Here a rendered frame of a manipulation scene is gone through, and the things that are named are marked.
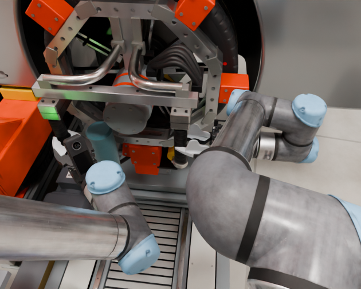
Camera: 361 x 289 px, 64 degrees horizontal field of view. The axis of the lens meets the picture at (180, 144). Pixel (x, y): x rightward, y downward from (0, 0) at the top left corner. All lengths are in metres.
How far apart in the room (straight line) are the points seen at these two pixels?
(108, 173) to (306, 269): 0.39
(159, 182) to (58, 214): 1.07
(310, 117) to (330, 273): 0.41
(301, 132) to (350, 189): 1.27
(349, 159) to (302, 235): 1.79
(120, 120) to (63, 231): 0.50
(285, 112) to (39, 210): 0.54
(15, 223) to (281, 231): 0.30
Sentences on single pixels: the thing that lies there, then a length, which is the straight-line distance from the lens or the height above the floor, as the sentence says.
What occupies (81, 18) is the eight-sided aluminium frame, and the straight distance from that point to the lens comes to 0.88.
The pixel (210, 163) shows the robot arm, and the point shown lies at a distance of 0.40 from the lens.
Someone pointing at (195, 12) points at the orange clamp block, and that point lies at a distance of 0.80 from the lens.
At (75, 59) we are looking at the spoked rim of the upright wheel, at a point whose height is 0.87.
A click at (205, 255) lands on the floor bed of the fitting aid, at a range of 1.44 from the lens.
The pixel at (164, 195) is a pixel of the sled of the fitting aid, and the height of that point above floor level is 0.15.
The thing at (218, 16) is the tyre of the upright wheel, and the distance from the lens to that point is 0.90.
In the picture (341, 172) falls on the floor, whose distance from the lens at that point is 2.02.
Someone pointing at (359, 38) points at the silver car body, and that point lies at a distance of 1.02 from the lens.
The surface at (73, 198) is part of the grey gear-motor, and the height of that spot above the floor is 0.41.
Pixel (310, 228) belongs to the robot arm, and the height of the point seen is 1.13.
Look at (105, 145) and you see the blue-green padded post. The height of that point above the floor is 0.70.
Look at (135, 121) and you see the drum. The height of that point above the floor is 0.85.
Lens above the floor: 1.42
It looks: 48 degrees down
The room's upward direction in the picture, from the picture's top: straight up
